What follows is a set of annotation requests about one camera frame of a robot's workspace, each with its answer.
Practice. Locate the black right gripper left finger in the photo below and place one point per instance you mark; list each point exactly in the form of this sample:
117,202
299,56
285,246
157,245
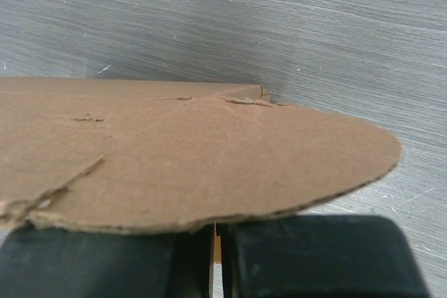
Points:
58,263

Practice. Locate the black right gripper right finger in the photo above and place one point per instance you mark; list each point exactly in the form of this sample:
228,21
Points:
319,256

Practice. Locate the brown cardboard box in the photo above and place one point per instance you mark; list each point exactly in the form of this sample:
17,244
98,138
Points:
146,158

